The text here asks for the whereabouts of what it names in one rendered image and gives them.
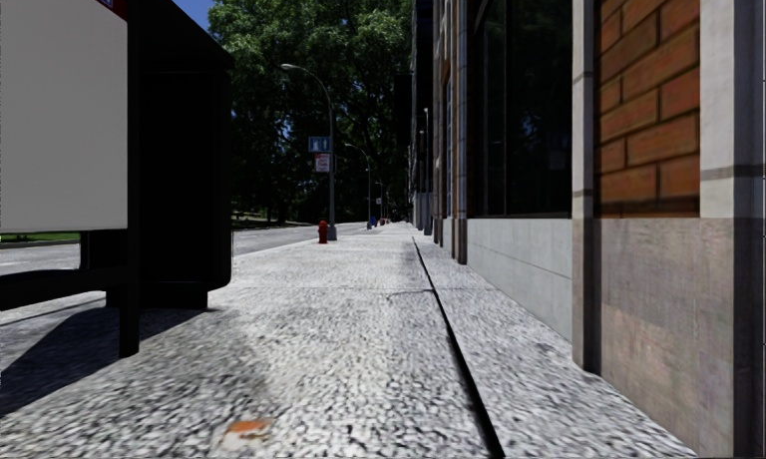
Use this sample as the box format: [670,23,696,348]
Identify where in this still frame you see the trees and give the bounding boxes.
[206,0,415,226]

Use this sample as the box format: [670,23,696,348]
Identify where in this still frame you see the red brick building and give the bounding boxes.
[431,0,766,459]

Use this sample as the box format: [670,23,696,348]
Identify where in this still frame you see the black bus shelter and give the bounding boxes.
[0,0,235,359]

